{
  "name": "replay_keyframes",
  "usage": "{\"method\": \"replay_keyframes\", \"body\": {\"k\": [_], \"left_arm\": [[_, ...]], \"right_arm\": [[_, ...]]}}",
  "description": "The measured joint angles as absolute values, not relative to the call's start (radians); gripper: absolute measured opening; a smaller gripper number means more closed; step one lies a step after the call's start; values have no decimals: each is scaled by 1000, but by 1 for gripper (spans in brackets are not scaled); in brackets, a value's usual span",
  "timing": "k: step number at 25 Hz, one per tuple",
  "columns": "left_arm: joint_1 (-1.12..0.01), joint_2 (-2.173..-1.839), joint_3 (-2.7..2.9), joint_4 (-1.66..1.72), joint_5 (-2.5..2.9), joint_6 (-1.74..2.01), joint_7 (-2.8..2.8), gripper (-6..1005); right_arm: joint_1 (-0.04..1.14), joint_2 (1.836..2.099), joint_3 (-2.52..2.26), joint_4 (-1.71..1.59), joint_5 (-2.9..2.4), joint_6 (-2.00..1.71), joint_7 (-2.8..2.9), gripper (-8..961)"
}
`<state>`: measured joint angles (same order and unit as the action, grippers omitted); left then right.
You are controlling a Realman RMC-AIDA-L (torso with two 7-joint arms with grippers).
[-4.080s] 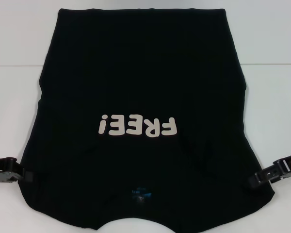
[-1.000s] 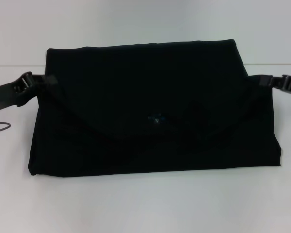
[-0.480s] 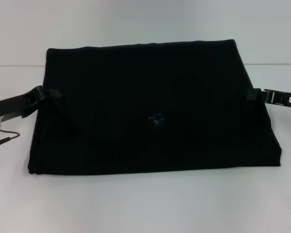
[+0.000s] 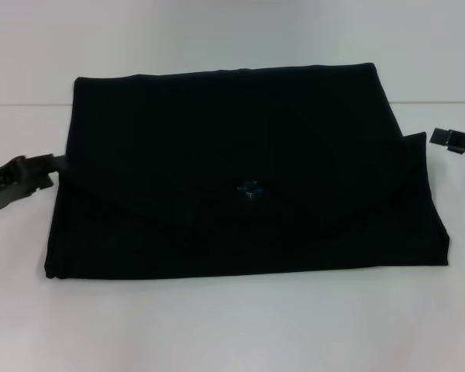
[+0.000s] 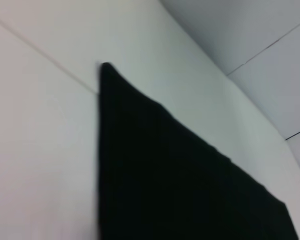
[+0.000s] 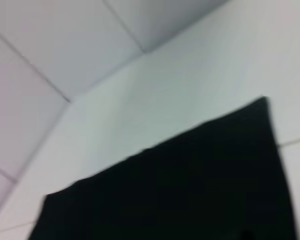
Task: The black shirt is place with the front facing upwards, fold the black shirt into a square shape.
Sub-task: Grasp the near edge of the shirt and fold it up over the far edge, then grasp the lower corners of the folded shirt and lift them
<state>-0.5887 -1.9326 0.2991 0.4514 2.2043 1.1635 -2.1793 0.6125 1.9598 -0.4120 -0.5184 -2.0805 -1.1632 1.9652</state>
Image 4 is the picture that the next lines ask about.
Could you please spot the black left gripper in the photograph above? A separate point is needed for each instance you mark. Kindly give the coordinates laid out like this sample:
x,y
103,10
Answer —
x,y
11,182

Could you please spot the black shirt with FREE print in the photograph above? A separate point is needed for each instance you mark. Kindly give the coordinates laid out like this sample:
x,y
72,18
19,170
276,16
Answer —
x,y
236,174

